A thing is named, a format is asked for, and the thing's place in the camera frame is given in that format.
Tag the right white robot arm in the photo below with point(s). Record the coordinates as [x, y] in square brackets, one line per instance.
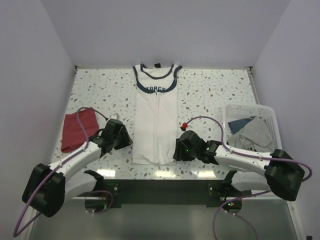
[274, 172]

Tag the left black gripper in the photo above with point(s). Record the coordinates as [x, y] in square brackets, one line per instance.
[126, 139]

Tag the grey garment in basket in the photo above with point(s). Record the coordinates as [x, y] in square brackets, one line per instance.
[254, 136]

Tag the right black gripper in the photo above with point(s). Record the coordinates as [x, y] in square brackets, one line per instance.
[179, 155]

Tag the folded dark red tank top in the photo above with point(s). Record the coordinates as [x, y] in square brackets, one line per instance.
[73, 136]

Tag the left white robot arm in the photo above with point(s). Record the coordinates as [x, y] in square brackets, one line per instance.
[50, 186]

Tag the white printed tank top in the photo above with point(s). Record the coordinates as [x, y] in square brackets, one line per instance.
[155, 126]

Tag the blue garment in basket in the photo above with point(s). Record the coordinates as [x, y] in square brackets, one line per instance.
[236, 125]

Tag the white plastic laundry basket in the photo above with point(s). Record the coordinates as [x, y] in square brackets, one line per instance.
[236, 111]

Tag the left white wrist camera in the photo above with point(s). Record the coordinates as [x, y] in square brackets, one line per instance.
[114, 117]

